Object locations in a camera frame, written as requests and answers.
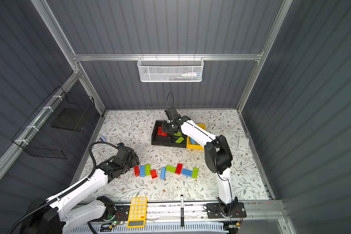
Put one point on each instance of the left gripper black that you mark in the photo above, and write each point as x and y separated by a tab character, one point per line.
129	161

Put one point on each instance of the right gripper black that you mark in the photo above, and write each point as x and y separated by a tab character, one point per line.
168	126

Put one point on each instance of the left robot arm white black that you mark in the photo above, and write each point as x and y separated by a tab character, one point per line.
58	214

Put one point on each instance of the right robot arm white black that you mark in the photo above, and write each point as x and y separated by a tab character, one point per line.
217	152

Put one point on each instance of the black bin middle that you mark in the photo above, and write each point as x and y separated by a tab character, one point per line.
172	140

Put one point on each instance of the black bin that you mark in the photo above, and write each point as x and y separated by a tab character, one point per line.
158	140
172	140

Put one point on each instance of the black bin left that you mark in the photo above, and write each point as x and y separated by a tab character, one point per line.
158	140

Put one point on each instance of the yellow bin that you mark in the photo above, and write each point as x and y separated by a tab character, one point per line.
194	147

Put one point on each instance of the thin blue lego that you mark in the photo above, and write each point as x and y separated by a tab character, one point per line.
163	173

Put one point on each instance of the floral table mat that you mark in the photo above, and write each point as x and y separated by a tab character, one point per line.
134	129

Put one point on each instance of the white tube in basket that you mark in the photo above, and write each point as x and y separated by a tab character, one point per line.
192	75

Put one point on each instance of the yellow calculator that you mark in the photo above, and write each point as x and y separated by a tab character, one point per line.
137	212

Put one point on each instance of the black marker pen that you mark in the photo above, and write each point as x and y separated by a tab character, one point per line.
182	210

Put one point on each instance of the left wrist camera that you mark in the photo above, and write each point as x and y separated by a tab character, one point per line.
121	146

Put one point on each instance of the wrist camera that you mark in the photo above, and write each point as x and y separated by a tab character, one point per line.
121	146
171	113

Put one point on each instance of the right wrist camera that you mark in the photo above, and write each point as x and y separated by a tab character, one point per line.
171	113

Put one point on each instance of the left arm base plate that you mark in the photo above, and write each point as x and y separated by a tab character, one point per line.
116	213

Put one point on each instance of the white wire basket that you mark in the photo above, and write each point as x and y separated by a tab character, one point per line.
155	70

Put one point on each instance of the black wire basket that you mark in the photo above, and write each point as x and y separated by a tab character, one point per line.
56	128

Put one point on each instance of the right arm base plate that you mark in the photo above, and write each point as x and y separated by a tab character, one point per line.
216	211

